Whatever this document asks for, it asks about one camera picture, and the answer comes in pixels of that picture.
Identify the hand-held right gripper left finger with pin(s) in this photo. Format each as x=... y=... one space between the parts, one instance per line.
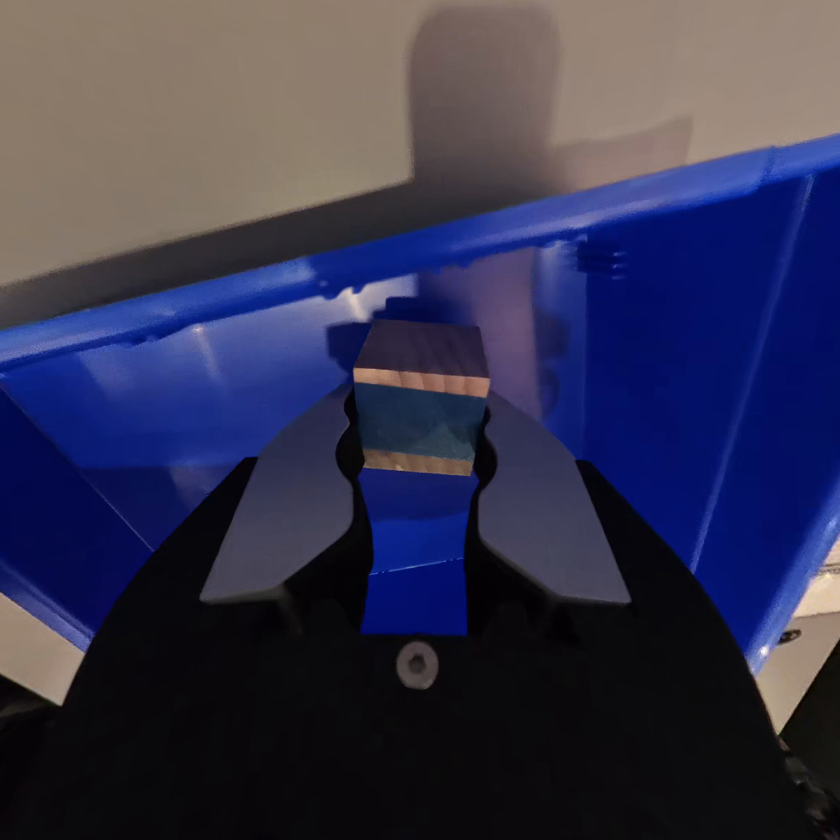
x=282 y=518

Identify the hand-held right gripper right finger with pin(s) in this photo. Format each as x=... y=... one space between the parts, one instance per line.
x=544 y=518

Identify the wooden cube with teal face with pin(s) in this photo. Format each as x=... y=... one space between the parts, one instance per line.
x=420 y=420

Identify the blue plastic bin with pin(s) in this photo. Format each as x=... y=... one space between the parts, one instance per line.
x=689 y=367

